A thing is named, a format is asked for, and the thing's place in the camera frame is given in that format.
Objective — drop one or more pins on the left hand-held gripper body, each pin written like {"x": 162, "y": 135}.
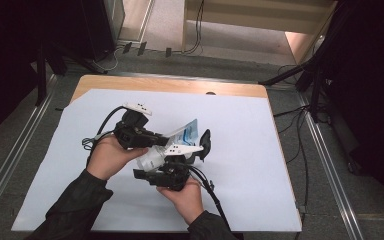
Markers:
{"x": 131, "y": 133}

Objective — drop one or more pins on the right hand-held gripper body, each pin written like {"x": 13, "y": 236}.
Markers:
{"x": 175, "y": 175}

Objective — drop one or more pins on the blue and white refill pouch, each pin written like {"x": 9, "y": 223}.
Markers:
{"x": 187, "y": 133}

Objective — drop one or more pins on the person's right hand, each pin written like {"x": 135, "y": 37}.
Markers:
{"x": 188, "y": 201}

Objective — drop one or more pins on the person's left hand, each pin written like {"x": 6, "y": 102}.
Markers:
{"x": 110, "y": 158}

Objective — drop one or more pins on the dark table grommet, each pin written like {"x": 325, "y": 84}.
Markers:
{"x": 210, "y": 93}

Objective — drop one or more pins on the white paper sheet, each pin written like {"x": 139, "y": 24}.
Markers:
{"x": 240, "y": 150}

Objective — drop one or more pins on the small black floor block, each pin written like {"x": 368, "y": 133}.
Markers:
{"x": 141, "y": 48}
{"x": 127, "y": 47}
{"x": 168, "y": 52}

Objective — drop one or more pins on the black metal stand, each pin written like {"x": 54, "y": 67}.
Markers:
{"x": 41, "y": 76}
{"x": 315, "y": 90}

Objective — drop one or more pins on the grey cabinet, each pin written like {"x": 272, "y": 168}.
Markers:
{"x": 115, "y": 16}

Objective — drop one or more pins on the dark curtain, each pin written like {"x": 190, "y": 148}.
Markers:
{"x": 370, "y": 83}
{"x": 6, "y": 50}

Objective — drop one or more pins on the beige wooden shelf unit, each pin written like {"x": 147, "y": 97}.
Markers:
{"x": 246, "y": 13}

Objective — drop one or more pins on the metal floor rail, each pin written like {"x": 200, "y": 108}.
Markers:
{"x": 186, "y": 78}
{"x": 333, "y": 173}
{"x": 16, "y": 153}

